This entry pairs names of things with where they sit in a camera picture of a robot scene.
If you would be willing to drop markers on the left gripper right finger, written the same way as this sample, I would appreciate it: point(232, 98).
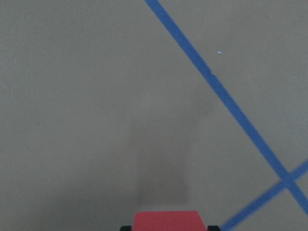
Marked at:
point(213, 228)

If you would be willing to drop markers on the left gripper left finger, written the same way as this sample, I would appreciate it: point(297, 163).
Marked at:
point(126, 228)

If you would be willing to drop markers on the red block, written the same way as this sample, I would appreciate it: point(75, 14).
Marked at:
point(168, 221)

